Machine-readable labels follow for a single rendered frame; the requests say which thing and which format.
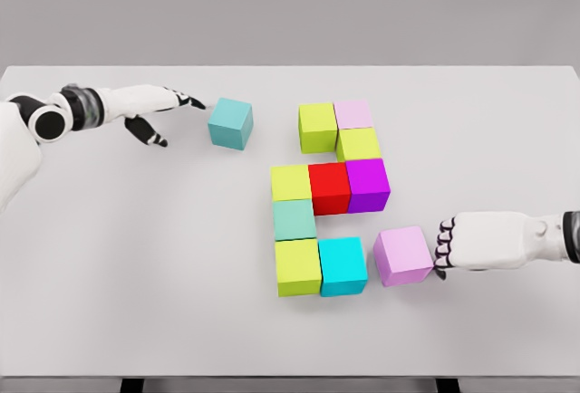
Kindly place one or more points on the mint green cube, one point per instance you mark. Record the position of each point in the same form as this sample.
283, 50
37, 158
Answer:
293, 219

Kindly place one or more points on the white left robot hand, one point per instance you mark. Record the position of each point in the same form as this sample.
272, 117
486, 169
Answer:
145, 99

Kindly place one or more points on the light pink cube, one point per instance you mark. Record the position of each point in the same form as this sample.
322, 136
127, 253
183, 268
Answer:
354, 113
402, 255

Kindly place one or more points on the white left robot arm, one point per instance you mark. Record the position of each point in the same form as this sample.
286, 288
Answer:
27, 130

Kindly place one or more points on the purple cube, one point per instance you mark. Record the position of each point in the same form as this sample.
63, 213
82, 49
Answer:
369, 184

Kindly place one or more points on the yellow-green cube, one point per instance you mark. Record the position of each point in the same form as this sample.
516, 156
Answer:
317, 127
359, 144
297, 267
291, 182

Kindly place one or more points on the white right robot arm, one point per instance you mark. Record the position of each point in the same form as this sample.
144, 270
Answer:
552, 239

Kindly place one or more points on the teal blue cube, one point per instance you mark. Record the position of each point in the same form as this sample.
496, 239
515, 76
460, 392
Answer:
230, 122

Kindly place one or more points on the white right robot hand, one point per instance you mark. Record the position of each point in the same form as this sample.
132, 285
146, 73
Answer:
480, 241

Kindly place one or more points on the red cube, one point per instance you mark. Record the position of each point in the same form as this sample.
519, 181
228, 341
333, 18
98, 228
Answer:
330, 187

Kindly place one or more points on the bright cyan cube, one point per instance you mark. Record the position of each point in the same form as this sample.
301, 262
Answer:
342, 266

